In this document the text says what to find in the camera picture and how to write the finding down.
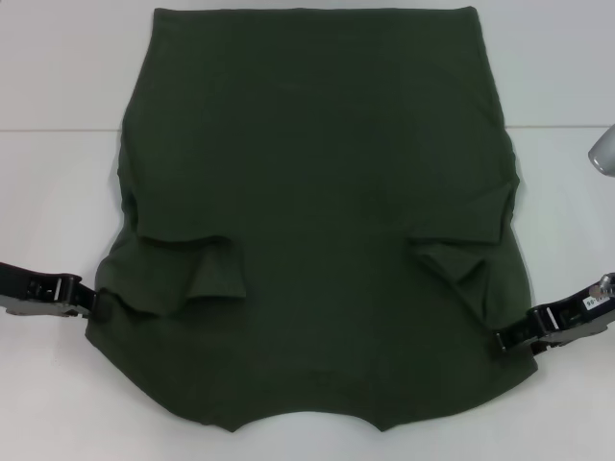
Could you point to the dark green t-shirt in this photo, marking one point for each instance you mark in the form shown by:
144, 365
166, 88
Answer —
312, 192

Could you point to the grey right wrist camera bracket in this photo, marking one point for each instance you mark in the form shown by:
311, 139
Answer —
576, 335

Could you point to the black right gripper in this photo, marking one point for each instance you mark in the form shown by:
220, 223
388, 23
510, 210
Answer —
576, 314

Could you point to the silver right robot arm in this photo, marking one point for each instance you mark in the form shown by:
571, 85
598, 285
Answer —
605, 151

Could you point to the grey left wrist camera bracket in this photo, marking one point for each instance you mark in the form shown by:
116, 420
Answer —
33, 307

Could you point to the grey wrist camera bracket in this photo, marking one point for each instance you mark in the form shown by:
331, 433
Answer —
33, 307
576, 335

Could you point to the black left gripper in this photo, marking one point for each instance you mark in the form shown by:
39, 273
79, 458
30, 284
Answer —
38, 284

